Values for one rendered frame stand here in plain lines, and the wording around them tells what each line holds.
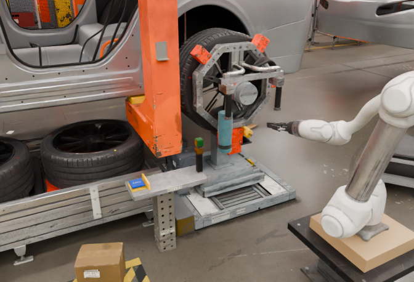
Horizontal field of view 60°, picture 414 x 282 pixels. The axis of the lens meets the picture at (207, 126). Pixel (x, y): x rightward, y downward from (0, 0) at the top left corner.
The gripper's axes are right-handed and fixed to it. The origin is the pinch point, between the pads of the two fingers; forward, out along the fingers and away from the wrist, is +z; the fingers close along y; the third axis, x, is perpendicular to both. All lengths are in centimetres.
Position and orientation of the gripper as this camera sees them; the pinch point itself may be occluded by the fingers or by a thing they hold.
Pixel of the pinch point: (271, 125)
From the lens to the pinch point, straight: 210.2
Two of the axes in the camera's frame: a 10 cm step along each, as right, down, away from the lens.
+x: 1.4, 9.8, 1.7
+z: -5.0, -0.8, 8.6
